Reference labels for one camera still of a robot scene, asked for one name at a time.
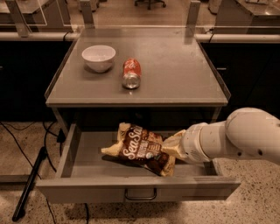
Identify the background desk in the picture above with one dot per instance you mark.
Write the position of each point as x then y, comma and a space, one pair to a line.
39, 15
243, 17

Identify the grey open top drawer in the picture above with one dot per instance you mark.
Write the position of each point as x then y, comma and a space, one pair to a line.
85, 175

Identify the black bar on floor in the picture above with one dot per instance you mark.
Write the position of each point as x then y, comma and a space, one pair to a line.
20, 209

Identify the red soda can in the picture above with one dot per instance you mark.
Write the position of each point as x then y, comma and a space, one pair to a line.
131, 74

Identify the grey left support post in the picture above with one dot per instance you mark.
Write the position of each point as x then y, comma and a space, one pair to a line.
23, 30

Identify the grey cabinet counter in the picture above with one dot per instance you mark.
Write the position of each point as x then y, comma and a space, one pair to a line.
153, 67

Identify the black office chair base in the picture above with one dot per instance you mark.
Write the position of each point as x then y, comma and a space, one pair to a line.
150, 3

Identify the background desk right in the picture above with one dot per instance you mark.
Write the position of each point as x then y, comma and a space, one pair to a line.
243, 17

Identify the grey support post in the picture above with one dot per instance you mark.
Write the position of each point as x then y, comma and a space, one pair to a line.
23, 30
87, 14
192, 18

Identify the background desk left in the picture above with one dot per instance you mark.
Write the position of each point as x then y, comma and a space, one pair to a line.
39, 15

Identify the brown sea salt chip bag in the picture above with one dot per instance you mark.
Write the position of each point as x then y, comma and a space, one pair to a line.
142, 147

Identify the grey right support post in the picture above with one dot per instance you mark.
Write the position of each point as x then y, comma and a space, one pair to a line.
192, 18

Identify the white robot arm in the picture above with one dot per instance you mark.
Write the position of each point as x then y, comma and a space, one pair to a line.
248, 133

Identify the grey middle support post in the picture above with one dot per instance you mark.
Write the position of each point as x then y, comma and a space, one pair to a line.
87, 14

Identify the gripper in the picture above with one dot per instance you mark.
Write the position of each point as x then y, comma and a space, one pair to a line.
192, 143

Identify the white horizontal rail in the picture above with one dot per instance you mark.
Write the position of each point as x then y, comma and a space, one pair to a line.
210, 38

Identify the white ceramic bowl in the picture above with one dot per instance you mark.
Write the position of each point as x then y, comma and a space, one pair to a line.
99, 58

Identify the black drawer handle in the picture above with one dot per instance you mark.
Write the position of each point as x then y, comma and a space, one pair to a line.
140, 194

